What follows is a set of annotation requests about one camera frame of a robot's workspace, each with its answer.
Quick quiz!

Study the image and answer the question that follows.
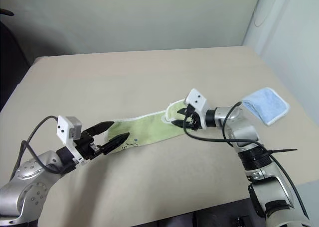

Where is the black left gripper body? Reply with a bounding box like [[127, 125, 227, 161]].
[[74, 129, 104, 161]]

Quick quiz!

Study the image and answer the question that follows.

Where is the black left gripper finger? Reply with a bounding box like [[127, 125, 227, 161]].
[[83, 121, 115, 138], [99, 132, 131, 156]]

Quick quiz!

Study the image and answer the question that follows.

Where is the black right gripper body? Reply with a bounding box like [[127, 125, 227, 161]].
[[183, 104, 204, 132]]

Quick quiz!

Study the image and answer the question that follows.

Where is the green towel with white trim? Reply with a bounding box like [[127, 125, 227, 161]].
[[104, 99, 193, 150]]

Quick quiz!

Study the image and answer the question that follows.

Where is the folded blue towel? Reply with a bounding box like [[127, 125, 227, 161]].
[[242, 87, 291, 127]]

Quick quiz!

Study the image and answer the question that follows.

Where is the black zip tie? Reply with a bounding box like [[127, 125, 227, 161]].
[[261, 148, 298, 155]]

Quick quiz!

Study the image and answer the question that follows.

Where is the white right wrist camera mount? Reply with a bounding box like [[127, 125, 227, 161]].
[[183, 88, 209, 128]]

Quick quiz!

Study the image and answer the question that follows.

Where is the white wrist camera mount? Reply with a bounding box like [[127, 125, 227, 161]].
[[56, 115, 87, 166], [183, 88, 209, 128]]

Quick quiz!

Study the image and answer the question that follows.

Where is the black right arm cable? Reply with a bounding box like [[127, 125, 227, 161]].
[[182, 101, 312, 222]]

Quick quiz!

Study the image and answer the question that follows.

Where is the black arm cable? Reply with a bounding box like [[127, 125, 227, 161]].
[[9, 115, 66, 179], [182, 101, 312, 222]]

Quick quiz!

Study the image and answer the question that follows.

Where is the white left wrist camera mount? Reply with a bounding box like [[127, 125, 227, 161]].
[[56, 115, 87, 166]]

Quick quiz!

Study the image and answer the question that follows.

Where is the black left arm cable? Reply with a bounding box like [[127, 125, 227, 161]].
[[9, 115, 66, 179]]

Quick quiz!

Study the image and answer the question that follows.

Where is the thin white wall cable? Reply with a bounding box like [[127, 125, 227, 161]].
[[253, 0, 278, 27]]

